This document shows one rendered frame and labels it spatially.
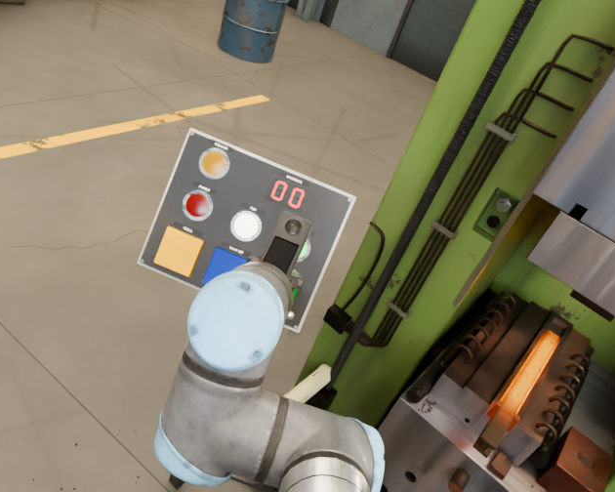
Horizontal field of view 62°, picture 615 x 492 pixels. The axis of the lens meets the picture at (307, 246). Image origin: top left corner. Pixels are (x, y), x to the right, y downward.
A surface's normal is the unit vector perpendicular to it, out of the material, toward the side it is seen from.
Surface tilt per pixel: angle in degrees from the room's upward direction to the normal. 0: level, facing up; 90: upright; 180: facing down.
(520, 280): 90
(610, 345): 90
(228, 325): 55
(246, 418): 24
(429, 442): 90
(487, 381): 0
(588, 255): 90
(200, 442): 60
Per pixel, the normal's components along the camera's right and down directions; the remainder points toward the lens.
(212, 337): -0.04, -0.03
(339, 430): 0.38, -0.89
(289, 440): 0.16, -0.33
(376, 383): -0.61, 0.30
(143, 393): 0.30, -0.76
